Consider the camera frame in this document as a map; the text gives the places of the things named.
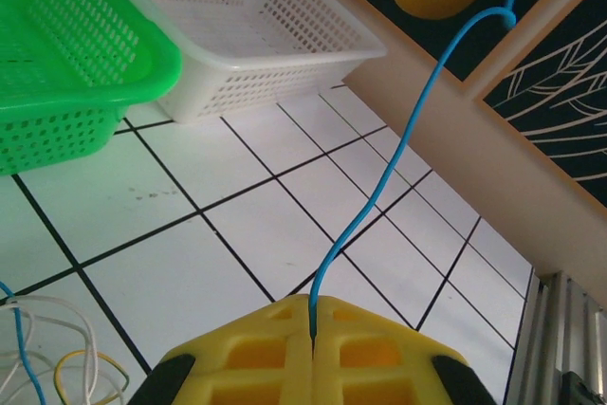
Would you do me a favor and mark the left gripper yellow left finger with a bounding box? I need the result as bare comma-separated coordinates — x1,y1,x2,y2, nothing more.
125,294,315,405

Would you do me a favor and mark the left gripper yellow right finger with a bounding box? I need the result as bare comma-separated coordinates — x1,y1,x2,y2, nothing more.
312,294,498,405

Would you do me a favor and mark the blue thin cable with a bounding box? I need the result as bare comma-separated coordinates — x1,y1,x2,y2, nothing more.
307,0,544,344
0,280,48,405

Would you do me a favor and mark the white plastic basket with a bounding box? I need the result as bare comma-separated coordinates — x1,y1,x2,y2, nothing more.
87,0,388,124

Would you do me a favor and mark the green plastic basket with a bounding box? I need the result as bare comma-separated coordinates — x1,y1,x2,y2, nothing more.
0,0,184,176

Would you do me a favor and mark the yellow-green thin cable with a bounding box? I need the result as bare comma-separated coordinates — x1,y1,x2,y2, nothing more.
53,350,132,405

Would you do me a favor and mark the white thin cable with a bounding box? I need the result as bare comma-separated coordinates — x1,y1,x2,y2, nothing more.
0,294,103,405

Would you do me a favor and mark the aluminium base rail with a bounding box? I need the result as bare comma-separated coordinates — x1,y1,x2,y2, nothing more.
502,269,607,405

